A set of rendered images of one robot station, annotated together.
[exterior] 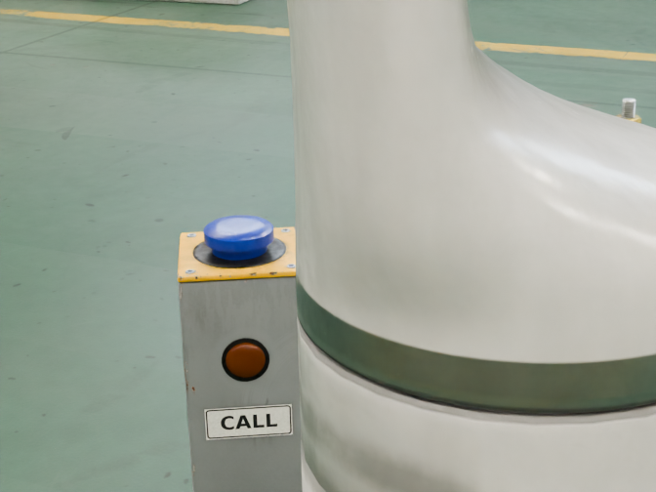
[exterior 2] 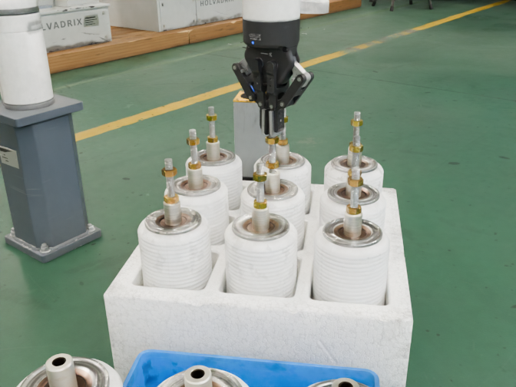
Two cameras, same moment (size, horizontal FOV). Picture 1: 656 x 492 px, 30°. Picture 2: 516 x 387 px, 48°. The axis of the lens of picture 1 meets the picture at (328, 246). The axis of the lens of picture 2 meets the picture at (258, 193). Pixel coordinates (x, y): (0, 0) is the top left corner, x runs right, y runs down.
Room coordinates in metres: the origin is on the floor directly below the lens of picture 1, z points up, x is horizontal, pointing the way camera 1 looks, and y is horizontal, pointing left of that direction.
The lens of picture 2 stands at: (0.92, -1.00, 0.61)
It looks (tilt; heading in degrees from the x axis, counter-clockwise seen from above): 25 degrees down; 104
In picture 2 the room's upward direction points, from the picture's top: 1 degrees counter-clockwise
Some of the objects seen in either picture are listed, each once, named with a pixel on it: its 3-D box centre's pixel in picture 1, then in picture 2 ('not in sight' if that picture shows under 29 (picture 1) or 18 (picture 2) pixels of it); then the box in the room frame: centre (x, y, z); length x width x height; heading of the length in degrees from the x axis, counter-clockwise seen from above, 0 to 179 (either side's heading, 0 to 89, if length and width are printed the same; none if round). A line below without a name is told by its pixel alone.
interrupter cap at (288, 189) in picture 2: not in sight; (272, 190); (0.75, -0.23, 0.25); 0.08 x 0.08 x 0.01
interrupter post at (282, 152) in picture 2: not in sight; (282, 153); (0.74, -0.11, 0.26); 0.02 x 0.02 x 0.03
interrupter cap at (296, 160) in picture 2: not in sight; (282, 160); (0.74, -0.11, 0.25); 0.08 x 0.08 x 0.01
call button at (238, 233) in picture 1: (239, 241); not in sight; (0.65, 0.05, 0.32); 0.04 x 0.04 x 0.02
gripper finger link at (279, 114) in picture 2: not in sight; (282, 114); (0.77, -0.24, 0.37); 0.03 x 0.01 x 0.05; 153
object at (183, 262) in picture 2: not in sight; (178, 279); (0.64, -0.36, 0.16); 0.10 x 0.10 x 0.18
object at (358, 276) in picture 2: not in sight; (348, 292); (0.88, -0.34, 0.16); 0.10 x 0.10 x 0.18
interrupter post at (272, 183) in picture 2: not in sight; (272, 182); (0.75, -0.23, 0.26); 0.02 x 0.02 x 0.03
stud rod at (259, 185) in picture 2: not in sight; (260, 191); (0.76, -0.35, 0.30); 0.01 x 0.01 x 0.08
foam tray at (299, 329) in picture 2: not in sight; (272, 282); (0.75, -0.23, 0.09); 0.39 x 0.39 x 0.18; 5
